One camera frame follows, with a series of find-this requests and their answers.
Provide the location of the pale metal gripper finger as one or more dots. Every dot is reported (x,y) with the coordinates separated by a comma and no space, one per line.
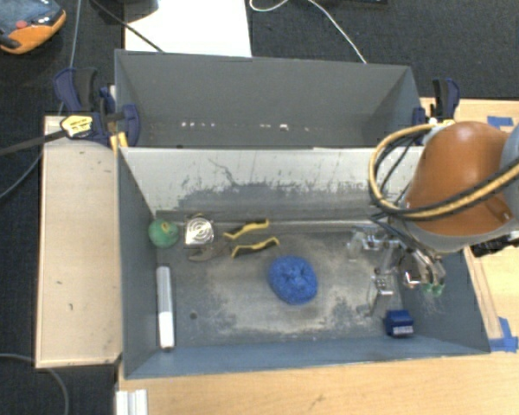
(382,294)
(372,241)

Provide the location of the small blue box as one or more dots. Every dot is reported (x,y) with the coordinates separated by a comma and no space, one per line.
(399,323)

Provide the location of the blue round scrubber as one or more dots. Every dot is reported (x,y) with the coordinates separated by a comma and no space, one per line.
(292,279)

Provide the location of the yellow and black pliers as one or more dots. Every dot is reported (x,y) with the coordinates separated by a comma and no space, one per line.
(246,247)

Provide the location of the grey metal bin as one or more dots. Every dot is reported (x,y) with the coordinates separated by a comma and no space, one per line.
(242,318)

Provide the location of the shiny square metal piece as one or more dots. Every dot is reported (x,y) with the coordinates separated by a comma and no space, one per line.
(198,231)

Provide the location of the green round toy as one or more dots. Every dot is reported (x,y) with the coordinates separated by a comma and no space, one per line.
(162,234)

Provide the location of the white marker pen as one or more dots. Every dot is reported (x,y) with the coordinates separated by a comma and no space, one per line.
(165,305)

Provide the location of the pale wood flat board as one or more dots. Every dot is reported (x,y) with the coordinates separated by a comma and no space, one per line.
(78,253)

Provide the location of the black cylinder on white bracket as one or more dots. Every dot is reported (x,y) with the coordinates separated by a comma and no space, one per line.
(497,244)

